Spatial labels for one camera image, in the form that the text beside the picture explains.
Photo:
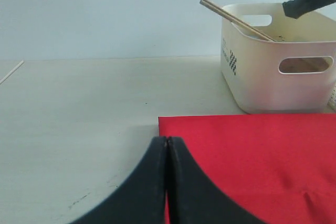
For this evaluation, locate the brown wooden plate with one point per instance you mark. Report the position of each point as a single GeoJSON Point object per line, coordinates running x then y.
{"type": "Point", "coordinates": [303, 65]}

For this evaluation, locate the red table mat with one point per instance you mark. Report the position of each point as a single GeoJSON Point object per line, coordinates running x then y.
{"type": "Point", "coordinates": [281, 167]}

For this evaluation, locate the wooden chopstick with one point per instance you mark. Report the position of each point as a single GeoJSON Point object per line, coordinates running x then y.
{"type": "Point", "coordinates": [216, 9]}
{"type": "Point", "coordinates": [261, 38]}

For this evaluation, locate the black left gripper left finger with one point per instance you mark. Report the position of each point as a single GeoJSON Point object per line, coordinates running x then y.
{"type": "Point", "coordinates": [141, 197]}

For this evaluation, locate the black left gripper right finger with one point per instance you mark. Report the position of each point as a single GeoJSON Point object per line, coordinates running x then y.
{"type": "Point", "coordinates": [191, 196]}

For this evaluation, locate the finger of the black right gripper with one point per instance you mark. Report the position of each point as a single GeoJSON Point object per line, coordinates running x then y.
{"type": "Point", "coordinates": [297, 8]}

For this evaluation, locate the white woven plastic basket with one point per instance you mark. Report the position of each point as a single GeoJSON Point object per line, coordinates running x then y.
{"type": "Point", "coordinates": [332, 100]}

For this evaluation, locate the cream plastic bin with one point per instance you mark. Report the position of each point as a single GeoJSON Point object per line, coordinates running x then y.
{"type": "Point", "coordinates": [266, 92]}

